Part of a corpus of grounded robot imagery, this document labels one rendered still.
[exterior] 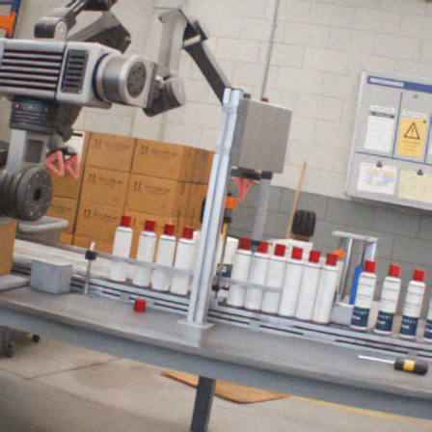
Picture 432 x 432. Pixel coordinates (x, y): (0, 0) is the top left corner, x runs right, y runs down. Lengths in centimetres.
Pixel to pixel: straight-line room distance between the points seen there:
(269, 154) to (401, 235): 454
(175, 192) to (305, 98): 172
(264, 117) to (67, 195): 399
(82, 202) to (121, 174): 36
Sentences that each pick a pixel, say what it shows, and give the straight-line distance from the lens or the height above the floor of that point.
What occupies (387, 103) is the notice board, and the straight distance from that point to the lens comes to 696.
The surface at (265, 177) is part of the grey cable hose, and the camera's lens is 249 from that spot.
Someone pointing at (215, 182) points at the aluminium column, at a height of 123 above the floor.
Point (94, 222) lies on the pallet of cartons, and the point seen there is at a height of 76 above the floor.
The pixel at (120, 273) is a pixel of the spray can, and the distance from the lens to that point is 272.
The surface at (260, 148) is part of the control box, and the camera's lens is 249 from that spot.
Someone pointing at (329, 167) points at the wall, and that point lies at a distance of 716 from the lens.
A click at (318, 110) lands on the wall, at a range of 723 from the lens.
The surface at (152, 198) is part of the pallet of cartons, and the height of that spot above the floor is 100.
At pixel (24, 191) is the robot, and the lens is 221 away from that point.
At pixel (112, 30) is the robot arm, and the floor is 163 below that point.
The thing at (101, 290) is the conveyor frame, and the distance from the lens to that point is 272.
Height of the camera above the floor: 127
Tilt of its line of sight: 3 degrees down
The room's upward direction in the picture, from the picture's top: 9 degrees clockwise
